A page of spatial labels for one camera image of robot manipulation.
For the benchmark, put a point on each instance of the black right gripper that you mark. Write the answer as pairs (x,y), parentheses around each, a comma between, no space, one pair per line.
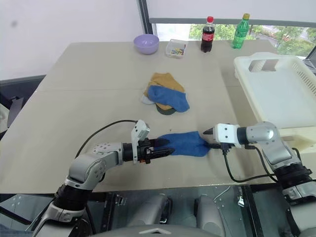
(225,146)

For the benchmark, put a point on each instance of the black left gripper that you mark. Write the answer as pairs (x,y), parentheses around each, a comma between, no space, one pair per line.
(144,151)

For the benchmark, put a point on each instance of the blue sock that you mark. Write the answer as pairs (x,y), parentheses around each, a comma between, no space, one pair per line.
(187,144)
(168,97)

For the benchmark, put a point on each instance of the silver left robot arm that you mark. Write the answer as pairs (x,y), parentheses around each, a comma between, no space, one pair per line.
(85,166)

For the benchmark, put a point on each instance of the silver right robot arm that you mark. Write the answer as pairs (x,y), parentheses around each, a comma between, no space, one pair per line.
(276,148)

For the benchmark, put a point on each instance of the dark green sock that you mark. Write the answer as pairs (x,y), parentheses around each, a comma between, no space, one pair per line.
(168,112)

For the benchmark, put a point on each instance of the light grey sock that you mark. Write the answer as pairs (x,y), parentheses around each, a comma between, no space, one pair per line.
(145,100)

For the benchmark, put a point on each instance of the pile of socks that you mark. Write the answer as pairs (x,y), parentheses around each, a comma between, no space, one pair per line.
(165,80)

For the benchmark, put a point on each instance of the white plastic basket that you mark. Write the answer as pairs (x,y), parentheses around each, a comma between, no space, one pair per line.
(276,93)

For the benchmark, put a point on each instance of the black object beside basket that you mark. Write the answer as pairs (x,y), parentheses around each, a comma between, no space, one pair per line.
(310,61)

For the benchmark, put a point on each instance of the grey rounded robot shell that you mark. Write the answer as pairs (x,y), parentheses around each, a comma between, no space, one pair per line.
(150,209)
(209,214)

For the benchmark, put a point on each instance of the clear box with colourful bits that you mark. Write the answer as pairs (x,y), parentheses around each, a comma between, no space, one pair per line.
(176,49)

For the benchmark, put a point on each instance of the cola bottle with red cap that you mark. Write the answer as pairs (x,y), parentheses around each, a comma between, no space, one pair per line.
(207,37)

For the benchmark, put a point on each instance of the purple plastic bowl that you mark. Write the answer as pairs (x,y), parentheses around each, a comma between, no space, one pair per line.
(146,44)

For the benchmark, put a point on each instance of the green bottle with yellow cap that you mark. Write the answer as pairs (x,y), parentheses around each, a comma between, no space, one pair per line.
(240,34)

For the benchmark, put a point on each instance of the grey roller blind bar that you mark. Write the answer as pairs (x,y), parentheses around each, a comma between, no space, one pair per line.
(222,21)

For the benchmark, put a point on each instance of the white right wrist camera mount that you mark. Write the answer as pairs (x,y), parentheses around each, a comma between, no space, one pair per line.
(225,134)

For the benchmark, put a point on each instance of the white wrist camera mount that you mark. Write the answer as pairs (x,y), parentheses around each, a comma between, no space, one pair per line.
(225,134)
(139,130)

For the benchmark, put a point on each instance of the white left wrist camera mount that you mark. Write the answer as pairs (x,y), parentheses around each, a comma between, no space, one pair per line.
(139,130)

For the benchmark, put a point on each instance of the dark window frame post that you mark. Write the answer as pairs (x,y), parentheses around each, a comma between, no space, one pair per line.
(145,17)

